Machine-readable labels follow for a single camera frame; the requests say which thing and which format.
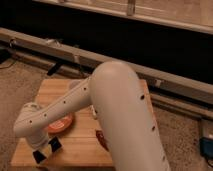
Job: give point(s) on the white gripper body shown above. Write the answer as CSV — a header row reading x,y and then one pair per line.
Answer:
x,y
46,148

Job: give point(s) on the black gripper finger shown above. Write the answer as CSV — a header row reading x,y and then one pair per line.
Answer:
x,y
55,144
38,156

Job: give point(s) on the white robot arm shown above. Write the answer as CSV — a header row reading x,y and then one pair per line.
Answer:
x,y
129,127

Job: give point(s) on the white sponge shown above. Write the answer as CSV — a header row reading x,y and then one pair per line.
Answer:
x,y
93,113

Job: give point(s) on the orange bowl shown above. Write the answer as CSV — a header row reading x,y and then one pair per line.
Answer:
x,y
60,125

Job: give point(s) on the wooden board table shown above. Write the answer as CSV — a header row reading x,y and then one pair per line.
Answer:
x,y
80,147

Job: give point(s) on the dark red chili pepper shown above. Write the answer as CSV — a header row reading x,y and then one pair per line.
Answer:
x,y
101,139

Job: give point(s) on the blue object on floor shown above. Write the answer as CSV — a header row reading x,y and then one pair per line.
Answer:
x,y
206,147

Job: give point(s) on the grey metal rail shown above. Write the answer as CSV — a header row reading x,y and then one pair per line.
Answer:
x,y
192,89

